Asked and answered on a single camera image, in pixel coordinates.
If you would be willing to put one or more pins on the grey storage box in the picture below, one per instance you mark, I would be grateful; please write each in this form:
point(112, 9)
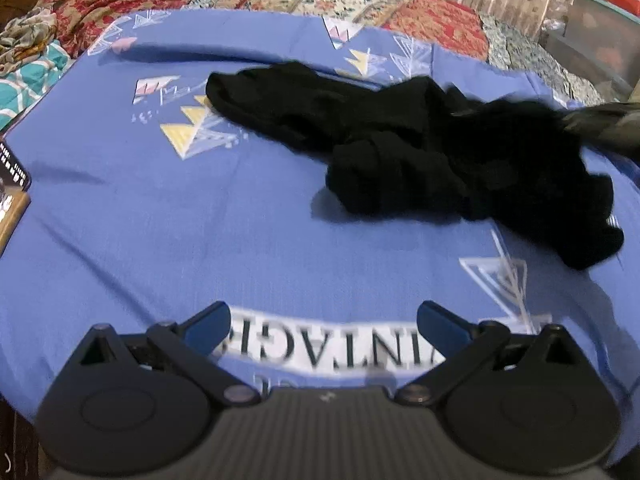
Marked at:
point(598, 41)

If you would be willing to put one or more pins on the teal white patterned pillow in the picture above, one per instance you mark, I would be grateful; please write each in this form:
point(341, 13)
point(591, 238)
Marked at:
point(23, 88)

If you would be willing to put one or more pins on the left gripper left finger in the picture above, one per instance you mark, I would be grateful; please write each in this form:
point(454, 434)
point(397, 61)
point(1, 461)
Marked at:
point(199, 335)

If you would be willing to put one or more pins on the blue patterned bedsheet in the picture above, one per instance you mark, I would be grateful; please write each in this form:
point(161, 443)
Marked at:
point(147, 206)

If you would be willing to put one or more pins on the crumpled floral cloth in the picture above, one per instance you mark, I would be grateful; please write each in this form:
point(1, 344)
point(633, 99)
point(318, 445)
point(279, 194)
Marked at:
point(25, 38)

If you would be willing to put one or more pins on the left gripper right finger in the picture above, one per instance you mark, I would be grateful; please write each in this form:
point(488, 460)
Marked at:
point(449, 334)

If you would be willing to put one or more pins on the black pant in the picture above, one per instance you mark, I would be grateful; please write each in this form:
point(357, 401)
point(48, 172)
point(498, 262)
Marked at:
point(416, 149)

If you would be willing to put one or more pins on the photo card booklet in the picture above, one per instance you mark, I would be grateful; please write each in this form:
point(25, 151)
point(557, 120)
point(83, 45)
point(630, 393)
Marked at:
point(15, 182)

